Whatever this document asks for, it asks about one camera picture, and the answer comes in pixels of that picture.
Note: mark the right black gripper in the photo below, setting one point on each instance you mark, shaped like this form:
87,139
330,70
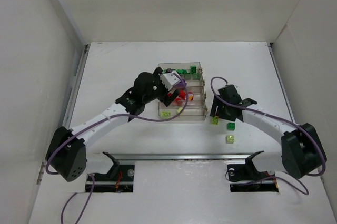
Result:
219,109

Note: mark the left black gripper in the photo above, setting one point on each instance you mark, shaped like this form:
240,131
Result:
163,90

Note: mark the green and lime brick top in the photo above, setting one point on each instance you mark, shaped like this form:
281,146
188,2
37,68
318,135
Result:
165,113

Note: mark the red lego cluster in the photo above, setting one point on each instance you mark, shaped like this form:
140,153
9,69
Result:
182,94

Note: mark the lime brick with red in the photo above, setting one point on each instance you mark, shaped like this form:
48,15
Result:
215,120

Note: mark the red flower lego brick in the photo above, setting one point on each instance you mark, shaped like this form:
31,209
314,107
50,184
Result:
190,96

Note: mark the green square brick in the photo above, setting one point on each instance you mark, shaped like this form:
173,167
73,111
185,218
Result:
231,126

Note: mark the green stepped lego brick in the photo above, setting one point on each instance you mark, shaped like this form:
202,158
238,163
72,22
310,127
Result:
181,71

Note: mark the dark green angled brick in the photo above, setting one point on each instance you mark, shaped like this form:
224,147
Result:
195,72

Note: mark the lime square brick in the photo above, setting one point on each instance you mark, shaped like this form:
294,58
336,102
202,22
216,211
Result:
230,139

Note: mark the purple lotus lego brick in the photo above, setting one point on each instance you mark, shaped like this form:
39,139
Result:
181,85

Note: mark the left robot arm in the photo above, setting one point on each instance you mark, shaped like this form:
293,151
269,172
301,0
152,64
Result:
67,153

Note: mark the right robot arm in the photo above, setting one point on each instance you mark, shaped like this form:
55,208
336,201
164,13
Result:
301,152

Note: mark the clear bin first row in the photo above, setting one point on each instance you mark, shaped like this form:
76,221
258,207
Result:
188,71

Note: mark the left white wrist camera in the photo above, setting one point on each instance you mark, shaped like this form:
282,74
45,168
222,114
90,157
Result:
169,80

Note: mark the aluminium rail front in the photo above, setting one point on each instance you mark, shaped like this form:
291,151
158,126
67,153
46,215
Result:
149,157

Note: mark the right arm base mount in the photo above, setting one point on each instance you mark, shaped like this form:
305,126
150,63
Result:
244,177

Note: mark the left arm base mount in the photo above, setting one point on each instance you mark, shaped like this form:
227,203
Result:
118,176

